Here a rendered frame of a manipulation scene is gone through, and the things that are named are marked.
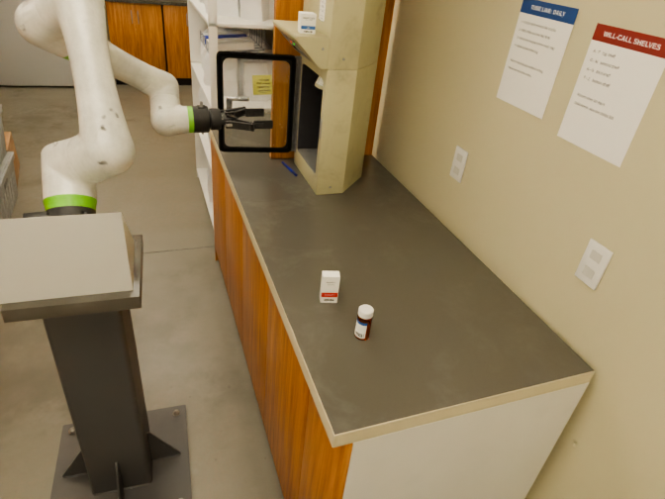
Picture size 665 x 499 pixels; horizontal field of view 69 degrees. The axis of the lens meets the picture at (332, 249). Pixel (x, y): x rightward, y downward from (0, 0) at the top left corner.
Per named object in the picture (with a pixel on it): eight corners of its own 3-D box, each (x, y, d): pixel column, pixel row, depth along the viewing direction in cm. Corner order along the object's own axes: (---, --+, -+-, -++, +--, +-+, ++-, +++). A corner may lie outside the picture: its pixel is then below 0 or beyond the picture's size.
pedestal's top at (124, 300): (4, 323, 120) (-1, 311, 118) (30, 252, 145) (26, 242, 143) (142, 308, 130) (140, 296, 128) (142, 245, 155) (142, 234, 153)
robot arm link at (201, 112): (192, 130, 177) (195, 139, 170) (190, 97, 171) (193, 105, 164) (209, 129, 179) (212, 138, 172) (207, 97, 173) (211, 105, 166)
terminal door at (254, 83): (291, 152, 209) (296, 54, 187) (219, 151, 202) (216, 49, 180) (291, 151, 210) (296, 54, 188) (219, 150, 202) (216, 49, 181)
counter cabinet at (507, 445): (315, 248, 330) (327, 119, 282) (492, 557, 172) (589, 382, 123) (215, 258, 308) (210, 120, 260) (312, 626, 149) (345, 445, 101)
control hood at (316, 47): (300, 49, 188) (302, 21, 183) (328, 69, 163) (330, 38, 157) (271, 48, 184) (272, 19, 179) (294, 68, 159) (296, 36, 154)
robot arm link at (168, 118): (152, 142, 170) (151, 126, 160) (148, 111, 173) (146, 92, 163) (194, 141, 175) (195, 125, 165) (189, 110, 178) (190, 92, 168)
